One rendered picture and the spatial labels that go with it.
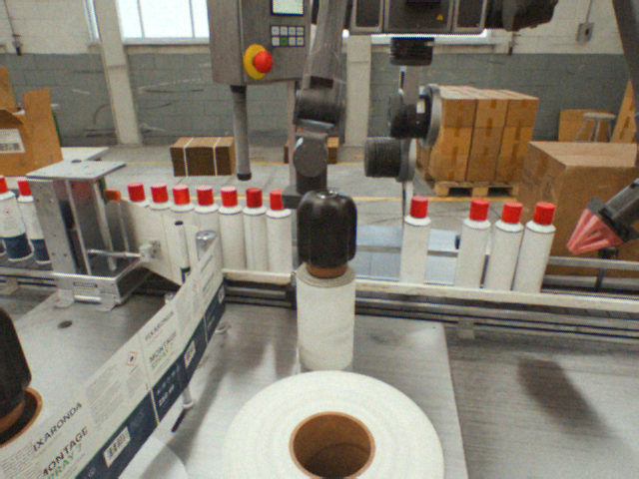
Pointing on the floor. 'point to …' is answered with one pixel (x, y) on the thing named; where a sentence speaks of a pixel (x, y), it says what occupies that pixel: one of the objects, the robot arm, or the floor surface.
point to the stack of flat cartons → (204, 156)
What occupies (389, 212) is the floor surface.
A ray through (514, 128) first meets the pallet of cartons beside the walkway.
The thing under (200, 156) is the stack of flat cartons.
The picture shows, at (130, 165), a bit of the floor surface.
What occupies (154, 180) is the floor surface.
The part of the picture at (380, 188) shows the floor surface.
